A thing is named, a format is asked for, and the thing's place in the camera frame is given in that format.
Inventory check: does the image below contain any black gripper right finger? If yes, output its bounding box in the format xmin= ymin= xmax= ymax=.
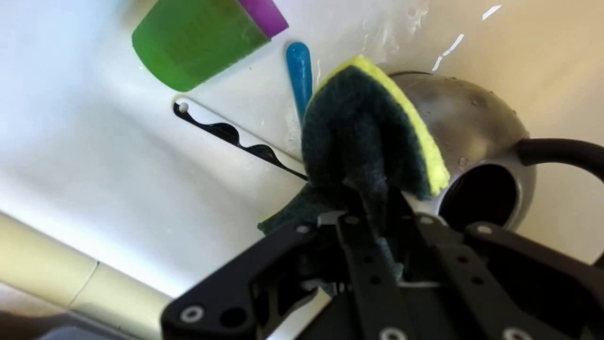
xmin=383 ymin=213 xmax=604 ymax=340

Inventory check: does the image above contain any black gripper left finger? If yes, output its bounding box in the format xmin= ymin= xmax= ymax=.
xmin=159 ymin=213 xmax=417 ymax=340

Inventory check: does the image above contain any steel kettle with black handle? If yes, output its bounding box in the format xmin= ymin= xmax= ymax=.
xmin=383 ymin=70 xmax=604 ymax=232

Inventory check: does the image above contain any yellow sponge with green scrubber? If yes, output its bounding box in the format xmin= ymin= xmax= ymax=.
xmin=255 ymin=54 xmax=453 ymax=281

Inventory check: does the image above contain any white ceramic sink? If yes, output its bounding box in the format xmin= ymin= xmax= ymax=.
xmin=0 ymin=0 xmax=604 ymax=340

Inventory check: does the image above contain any blue plastic utensil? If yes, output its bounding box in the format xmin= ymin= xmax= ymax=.
xmin=283 ymin=39 xmax=315 ymax=124

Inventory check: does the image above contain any green and purple cup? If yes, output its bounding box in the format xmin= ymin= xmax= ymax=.
xmin=130 ymin=0 xmax=291 ymax=94

